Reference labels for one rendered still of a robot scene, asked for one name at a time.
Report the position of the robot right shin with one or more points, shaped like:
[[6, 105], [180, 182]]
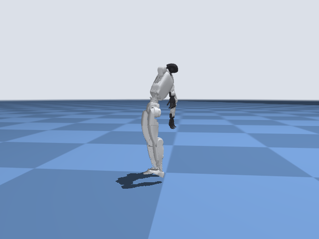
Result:
[[151, 155]]

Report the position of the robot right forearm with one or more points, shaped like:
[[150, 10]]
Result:
[[172, 111]]

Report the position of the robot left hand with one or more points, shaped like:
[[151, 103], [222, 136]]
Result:
[[171, 101]]

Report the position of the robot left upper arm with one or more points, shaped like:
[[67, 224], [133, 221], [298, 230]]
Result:
[[162, 70]]

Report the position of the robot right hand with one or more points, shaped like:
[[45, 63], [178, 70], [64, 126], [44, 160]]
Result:
[[171, 122]]

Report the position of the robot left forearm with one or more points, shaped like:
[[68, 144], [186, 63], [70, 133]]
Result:
[[172, 90]]

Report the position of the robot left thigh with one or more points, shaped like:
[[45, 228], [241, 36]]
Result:
[[153, 125]]

